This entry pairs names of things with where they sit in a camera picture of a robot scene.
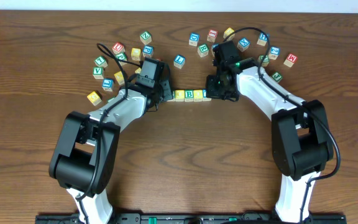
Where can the green G wooden block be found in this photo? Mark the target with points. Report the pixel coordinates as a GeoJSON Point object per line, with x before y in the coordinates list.
{"type": "Point", "coordinates": [121, 57]}

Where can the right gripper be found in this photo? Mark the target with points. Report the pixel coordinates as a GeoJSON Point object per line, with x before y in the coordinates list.
{"type": "Point", "coordinates": [211, 92]}

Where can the red U wooden block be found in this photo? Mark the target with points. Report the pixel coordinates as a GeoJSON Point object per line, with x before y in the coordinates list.
{"type": "Point", "coordinates": [118, 48]}

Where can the red M wooden block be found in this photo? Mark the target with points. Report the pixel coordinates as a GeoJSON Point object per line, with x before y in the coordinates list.
{"type": "Point", "coordinates": [290, 60]}

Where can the yellow block middle left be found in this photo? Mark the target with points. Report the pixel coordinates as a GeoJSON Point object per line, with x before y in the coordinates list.
{"type": "Point", "coordinates": [138, 70]}

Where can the green B wooden block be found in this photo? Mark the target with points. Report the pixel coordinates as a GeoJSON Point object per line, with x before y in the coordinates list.
{"type": "Point", "coordinates": [189, 95]}

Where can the green block near top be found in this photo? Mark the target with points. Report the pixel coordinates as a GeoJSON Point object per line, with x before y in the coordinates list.
{"type": "Point", "coordinates": [145, 37]}

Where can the yellow O wooden block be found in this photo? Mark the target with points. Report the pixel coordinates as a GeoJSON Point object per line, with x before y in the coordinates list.
{"type": "Point", "coordinates": [198, 95]}
{"type": "Point", "coordinates": [179, 95]}

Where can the blue X wooden block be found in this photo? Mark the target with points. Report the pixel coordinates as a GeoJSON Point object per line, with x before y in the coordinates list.
{"type": "Point", "coordinates": [243, 44]}

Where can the green J wooden block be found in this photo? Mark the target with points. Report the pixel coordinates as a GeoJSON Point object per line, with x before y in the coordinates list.
{"type": "Point", "coordinates": [277, 77]}

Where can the blue D wooden block upper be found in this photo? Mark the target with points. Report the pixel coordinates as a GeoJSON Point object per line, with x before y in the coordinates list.
{"type": "Point", "coordinates": [194, 39]}

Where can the blue P wooden block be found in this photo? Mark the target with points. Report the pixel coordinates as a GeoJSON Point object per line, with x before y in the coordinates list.
{"type": "Point", "coordinates": [148, 51]}

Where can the blue L block left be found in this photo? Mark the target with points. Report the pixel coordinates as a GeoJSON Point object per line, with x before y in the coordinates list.
{"type": "Point", "coordinates": [108, 84]}

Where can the green V wooden block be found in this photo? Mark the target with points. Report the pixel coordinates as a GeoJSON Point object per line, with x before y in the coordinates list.
{"type": "Point", "coordinates": [98, 73]}

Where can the green r wooden block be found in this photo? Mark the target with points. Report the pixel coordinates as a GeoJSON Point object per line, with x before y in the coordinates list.
{"type": "Point", "coordinates": [173, 97]}
{"type": "Point", "coordinates": [203, 50]}

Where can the green L wooden block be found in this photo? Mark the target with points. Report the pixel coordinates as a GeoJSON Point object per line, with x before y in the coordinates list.
{"type": "Point", "coordinates": [101, 62]}

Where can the yellow block upper left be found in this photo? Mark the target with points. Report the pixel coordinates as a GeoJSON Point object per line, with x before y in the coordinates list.
{"type": "Point", "coordinates": [136, 54]}

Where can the yellow top wooden block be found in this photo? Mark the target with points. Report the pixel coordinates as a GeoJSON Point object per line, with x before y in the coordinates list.
{"type": "Point", "coordinates": [229, 34]}

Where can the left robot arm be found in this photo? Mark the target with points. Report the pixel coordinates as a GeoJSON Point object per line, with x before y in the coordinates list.
{"type": "Point", "coordinates": [83, 159]}

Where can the yellow block far left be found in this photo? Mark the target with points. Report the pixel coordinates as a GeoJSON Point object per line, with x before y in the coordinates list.
{"type": "Point", "coordinates": [94, 98]}

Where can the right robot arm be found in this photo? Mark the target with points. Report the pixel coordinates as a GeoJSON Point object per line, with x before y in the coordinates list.
{"type": "Point", "coordinates": [300, 143]}

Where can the blue T wooden block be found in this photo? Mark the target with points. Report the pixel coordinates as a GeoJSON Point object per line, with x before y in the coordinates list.
{"type": "Point", "coordinates": [205, 98]}

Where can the green N wooden block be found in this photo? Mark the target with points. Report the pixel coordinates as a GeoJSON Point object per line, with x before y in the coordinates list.
{"type": "Point", "coordinates": [263, 60]}

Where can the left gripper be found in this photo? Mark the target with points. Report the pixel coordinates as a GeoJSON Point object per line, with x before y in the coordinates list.
{"type": "Point", "coordinates": [166, 86]}

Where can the blue H wooden block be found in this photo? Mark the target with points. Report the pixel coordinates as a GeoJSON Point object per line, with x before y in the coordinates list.
{"type": "Point", "coordinates": [263, 39]}

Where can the yellow block lower middle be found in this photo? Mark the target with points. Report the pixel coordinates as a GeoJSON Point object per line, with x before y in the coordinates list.
{"type": "Point", "coordinates": [120, 78]}

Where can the red I wooden block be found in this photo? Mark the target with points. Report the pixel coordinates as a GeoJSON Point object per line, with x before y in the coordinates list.
{"type": "Point", "coordinates": [212, 35]}

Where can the blue D wooden block lower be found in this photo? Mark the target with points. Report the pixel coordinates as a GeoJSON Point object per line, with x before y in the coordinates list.
{"type": "Point", "coordinates": [213, 49]}

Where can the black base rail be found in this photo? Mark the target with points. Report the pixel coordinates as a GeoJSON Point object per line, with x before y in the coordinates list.
{"type": "Point", "coordinates": [135, 218]}

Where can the blue d wooden block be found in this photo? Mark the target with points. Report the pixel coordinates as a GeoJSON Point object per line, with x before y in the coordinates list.
{"type": "Point", "coordinates": [213, 49]}
{"type": "Point", "coordinates": [194, 39]}

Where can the blue L wooden block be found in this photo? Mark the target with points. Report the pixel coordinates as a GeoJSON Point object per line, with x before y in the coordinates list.
{"type": "Point", "coordinates": [179, 61]}

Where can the blue 2 wooden block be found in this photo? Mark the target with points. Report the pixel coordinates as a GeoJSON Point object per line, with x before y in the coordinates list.
{"type": "Point", "coordinates": [274, 52]}

